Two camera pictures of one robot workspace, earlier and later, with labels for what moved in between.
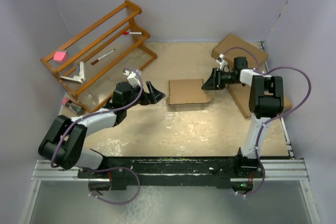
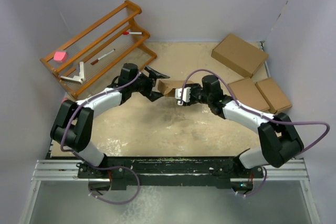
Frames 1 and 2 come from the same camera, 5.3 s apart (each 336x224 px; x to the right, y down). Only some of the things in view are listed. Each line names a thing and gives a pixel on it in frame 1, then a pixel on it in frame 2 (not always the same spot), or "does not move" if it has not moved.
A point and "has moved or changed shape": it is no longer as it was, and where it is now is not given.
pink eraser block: x=60 y=56 does not move
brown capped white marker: x=94 y=62 does not move
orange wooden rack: x=112 y=52 does not move
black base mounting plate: x=173 y=171 does not move
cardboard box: x=187 y=91 has moved or changed shape
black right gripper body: x=224 y=78 → x=197 y=95
